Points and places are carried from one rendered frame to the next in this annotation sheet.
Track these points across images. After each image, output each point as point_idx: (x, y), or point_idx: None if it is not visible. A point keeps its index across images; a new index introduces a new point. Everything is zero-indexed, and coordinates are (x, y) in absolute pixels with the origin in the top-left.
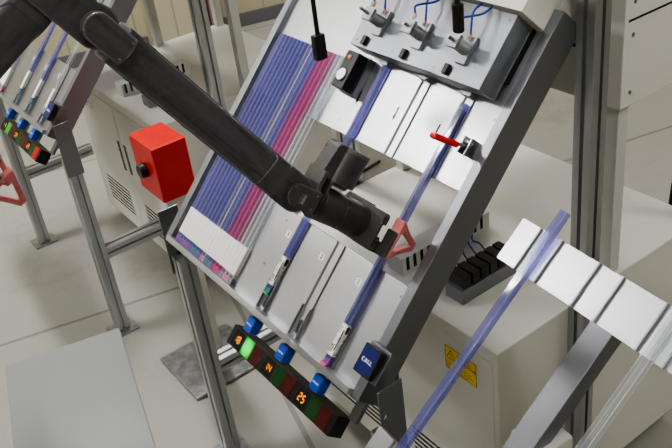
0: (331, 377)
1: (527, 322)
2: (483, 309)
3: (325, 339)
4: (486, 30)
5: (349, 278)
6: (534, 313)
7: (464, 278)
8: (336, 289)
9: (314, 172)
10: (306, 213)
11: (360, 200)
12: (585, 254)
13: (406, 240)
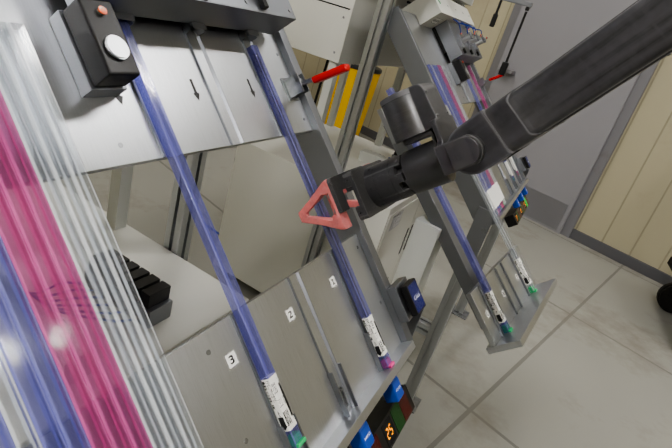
0: (404, 357)
1: (199, 277)
2: (177, 302)
3: (363, 360)
4: None
5: (326, 290)
6: (185, 272)
7: (169, 285)
8: (328, 315)
9: (446, 124)
10: (452, 177)
11: (362, 168)
12: (200, 187)
13: (344, 193)
